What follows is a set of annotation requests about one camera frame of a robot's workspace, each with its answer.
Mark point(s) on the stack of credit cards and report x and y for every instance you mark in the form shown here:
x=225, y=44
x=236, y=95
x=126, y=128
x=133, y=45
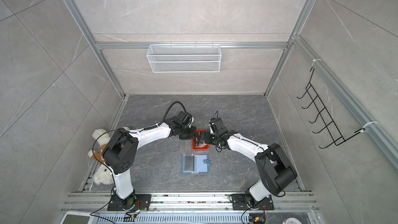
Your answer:
x=201, y=146

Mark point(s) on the white tablet device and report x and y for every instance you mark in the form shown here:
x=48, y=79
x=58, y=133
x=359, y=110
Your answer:
x=76, y=217

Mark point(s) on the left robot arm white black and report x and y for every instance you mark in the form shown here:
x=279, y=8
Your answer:
x=144, y=136

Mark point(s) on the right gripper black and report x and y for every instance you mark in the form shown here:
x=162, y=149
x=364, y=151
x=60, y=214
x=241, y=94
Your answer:
x=207, y=140

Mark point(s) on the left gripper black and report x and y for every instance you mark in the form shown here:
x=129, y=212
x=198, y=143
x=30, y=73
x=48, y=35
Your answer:
x=193, y=134

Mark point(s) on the white plush bunny toy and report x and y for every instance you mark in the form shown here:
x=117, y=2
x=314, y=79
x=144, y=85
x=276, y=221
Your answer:
x=101, y=161

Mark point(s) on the white wire mesh basket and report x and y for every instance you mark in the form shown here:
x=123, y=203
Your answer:
x=184, y=58

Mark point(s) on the black wire hook rack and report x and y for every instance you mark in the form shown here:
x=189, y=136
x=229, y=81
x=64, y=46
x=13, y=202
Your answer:
x=324, y=116

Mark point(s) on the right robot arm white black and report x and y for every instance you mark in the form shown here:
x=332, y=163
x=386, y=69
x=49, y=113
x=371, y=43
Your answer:
x=275, y=169

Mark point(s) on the aluminium frame rails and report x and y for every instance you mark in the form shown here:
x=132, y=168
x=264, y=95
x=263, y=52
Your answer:
x=387, y=145

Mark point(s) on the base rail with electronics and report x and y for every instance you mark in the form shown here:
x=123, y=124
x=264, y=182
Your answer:
x=194, y=208

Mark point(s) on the blue leather card holder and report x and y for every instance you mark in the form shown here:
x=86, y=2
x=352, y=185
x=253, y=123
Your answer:
x=202, y=164

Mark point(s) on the red plastic tray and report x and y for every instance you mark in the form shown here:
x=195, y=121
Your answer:
x=199, y=142

